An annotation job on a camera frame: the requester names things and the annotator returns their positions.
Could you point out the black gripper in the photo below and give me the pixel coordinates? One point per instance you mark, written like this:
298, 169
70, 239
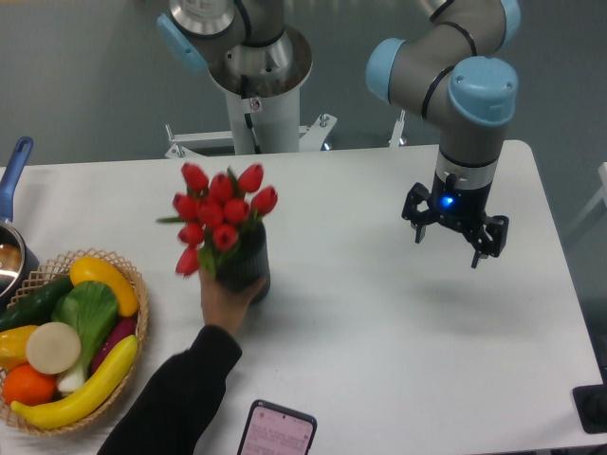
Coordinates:
457, 201

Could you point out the dark ribbed vase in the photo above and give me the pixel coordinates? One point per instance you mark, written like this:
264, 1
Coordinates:
247, 265

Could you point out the red tulip bouquet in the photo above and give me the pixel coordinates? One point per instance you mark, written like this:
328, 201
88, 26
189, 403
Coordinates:
219, 216

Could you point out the black sleeved forearm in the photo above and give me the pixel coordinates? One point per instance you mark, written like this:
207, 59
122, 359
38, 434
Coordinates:
180, 399

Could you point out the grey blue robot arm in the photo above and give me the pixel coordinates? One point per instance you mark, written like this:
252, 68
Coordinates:
450, 77

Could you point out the person's hand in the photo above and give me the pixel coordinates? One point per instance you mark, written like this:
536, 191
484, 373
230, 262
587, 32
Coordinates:
225, 309

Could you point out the black device at edge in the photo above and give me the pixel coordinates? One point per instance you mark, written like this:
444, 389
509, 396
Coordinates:
590, 402

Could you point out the smartphone with lit screen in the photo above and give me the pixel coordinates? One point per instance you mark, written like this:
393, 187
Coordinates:
275, 429

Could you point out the purple sweet potato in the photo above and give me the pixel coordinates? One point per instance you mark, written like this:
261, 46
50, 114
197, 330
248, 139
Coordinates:
123, 328

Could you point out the green bok choy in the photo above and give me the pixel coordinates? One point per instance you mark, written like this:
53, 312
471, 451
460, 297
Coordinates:
91, 309

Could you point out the woven bamboo basket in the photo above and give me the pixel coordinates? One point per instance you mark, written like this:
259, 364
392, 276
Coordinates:
52, 270

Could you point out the beige round radish slice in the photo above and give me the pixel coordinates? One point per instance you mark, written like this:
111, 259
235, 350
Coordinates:
53, 348

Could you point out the dark green cucumber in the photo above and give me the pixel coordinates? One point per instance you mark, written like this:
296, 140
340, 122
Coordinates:
36, 307

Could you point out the yellow banana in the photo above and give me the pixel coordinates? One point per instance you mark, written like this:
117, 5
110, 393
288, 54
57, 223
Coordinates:
87, 398

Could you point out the yellow bell pepper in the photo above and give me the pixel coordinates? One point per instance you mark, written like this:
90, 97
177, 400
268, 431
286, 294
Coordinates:
13, 346

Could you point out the orange fruit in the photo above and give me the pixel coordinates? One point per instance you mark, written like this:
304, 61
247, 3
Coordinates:
26, 385

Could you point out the white frame at right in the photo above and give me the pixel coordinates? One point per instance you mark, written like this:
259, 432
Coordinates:
595, 207

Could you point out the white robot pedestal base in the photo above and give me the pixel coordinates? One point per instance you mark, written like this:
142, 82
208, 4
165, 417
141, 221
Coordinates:
261, 86

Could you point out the blue handled saucepan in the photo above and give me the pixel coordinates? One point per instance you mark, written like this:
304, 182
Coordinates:
17, 260

